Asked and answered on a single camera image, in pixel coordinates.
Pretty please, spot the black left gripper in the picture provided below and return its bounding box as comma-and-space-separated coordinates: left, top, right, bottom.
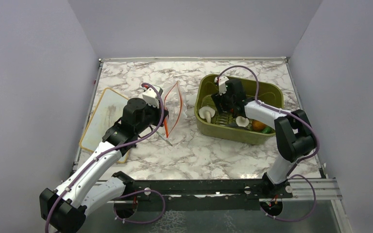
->
136, 100, 169, 134

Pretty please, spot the clear zip top bag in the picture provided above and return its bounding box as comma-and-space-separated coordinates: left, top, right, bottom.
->
163, 81, 185, 139

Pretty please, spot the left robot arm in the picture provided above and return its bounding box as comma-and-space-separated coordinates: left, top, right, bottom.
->
39, 96, 168, 233

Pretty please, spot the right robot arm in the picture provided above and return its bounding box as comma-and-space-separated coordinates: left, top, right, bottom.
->
211, 76, 319, 198

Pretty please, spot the white toy mushroom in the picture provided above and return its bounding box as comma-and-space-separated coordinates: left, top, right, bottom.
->
198, 106, 216, 123
236, 116, 250, 127

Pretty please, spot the olive green plastic bin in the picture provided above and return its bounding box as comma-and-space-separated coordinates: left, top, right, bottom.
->
194, 74, 284, 145

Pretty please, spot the green toy vegetable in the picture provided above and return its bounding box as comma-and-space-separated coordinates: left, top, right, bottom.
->
261, 126, 272, 134

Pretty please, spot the white cutting board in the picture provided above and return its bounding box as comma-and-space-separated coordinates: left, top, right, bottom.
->
78, 88, 129, 166

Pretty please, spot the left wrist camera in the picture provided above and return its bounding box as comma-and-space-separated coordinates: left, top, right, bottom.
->
142, 85, 163, 108

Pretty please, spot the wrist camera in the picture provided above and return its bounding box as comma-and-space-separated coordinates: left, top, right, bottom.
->
216, 75, 229, 96
142, 85, 163, 108

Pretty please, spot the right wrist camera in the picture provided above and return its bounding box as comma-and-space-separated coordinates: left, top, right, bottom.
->
216, 75, 229, 96

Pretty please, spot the black base frame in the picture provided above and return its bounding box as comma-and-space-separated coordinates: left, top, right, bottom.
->
112, 171, 293, 212

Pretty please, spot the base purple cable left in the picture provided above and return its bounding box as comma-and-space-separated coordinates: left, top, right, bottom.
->
113, 188, 167, 225

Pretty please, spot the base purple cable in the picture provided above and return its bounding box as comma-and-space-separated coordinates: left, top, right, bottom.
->
113, 188, 167, 225
259, 174, 318, 223

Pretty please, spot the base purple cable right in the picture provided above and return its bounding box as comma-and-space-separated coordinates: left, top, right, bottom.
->
259, 174, 318, 223

